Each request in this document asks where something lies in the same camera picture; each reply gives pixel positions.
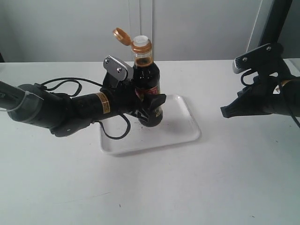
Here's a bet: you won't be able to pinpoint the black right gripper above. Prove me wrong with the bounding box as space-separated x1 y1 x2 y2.
220 68 293 118

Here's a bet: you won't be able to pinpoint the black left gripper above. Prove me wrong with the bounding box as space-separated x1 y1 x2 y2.
100 74 166 117

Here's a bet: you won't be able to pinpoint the dark soy sauce bottle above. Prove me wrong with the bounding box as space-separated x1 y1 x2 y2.
113 28 163 127

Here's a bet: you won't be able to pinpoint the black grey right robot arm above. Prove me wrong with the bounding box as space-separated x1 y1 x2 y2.
221 70 300 118

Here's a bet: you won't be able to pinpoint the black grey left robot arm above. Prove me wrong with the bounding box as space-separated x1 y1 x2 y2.
0 73 166 139

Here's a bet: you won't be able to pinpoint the white rectangular plastic tray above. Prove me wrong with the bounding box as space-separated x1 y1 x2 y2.
99 94 201 155

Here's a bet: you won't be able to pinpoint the white cabinet doors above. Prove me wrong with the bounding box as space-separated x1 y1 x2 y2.
0 0 272 62

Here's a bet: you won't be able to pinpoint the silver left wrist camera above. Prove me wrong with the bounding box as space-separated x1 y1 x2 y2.
103 55 134 81

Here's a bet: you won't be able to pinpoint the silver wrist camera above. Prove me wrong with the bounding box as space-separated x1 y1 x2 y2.
232 43 284 74
103 55 134 81

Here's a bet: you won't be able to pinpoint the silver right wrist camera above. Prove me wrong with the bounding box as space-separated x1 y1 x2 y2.
232 43 284 74

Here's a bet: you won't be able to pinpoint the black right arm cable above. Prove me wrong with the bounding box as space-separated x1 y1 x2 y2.
240 56 300 128

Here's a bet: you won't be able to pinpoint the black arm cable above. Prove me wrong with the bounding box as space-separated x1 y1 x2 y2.
240 56 300 128
39 77 131 140

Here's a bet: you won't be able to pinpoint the dark vertical post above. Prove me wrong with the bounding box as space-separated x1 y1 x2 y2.
258 0 293 46

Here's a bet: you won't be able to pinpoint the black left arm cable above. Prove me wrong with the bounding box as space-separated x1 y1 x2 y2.
39 77 131 140

